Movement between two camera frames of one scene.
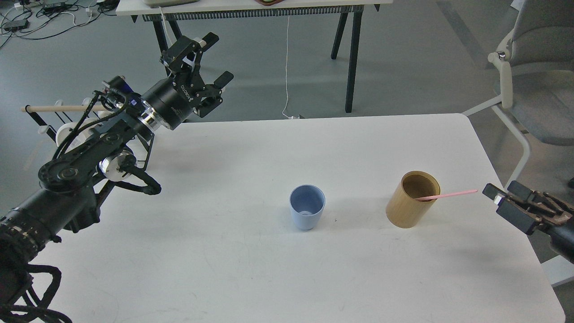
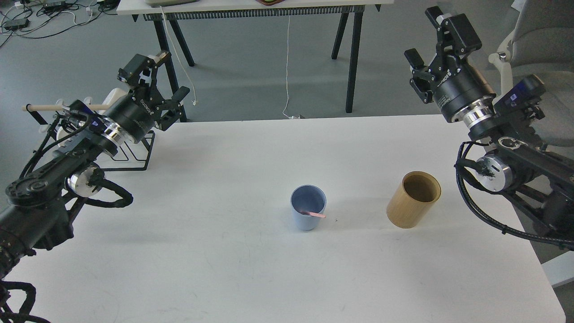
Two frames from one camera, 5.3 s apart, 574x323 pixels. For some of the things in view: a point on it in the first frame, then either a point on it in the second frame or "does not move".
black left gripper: x=171 y=102 to x=136 y=114
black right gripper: x=540 y=208 to x=450 y=81
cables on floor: x=34 y=19 does not move
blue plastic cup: x=307 y=201 does not move
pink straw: x=435 y=196 to x=313 y=214
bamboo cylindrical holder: x=402 y=210 does not move
